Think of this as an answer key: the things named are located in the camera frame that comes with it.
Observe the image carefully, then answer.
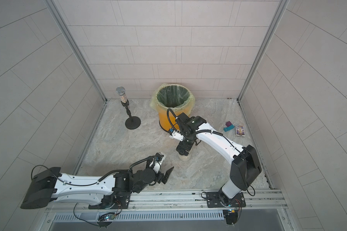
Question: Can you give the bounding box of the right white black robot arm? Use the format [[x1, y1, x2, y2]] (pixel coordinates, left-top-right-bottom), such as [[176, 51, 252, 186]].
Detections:
[[167, 108, 262, 208]]

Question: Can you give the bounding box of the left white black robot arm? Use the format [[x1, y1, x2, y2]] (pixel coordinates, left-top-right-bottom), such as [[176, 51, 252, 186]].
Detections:
[[20, 153, 173, 210]]

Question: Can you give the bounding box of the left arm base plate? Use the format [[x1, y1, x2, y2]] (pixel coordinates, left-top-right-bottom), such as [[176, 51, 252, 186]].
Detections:
[[88, 194, 130, 209]]

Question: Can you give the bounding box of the purple card pack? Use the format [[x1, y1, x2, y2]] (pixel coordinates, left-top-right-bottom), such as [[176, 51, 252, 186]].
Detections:
[[235, 125, 245, 137]]

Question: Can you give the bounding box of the orange trash bin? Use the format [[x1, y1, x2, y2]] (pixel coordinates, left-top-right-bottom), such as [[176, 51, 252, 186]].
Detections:
[[158, 84, 191, 134]]

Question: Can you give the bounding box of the left controller board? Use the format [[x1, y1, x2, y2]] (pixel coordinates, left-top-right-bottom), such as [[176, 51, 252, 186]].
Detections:
[[97, 212, 116, 228]]

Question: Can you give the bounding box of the right controller board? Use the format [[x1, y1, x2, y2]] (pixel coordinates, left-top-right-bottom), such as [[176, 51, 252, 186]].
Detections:
[[223, 209, 239, 225]]

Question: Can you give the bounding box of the black stand with shaker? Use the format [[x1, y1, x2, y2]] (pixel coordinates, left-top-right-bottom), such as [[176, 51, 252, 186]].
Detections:
[[116, 86, 141, 130]]

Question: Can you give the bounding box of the teal block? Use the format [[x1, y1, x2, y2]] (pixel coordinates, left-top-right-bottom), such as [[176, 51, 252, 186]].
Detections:
[[223, 125, 235, 132]]

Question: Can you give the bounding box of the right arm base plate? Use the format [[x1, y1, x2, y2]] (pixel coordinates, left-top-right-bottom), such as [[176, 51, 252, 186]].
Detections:
[[205, 191, 246, 208]]

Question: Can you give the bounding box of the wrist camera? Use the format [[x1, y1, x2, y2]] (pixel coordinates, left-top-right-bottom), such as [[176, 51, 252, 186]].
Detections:
[[149, 152, 163, 174], [169, 129, 184, 141]]

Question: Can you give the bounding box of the controller board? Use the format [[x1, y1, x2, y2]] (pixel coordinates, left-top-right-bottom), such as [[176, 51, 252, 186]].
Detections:
[[223, 209, 239, 225], [97, 212, 116, 228]]

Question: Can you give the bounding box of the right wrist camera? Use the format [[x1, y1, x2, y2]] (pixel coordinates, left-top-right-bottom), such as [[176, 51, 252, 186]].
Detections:
[[169, 129, 184, 141]]

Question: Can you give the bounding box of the aluminium mounting rail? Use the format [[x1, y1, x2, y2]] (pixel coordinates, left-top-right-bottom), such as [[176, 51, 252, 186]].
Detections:
[[45, 189, 288, 212]]

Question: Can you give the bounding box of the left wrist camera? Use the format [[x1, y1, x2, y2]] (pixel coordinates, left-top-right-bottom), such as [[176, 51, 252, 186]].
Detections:
[[149, 152, 163, 174]]

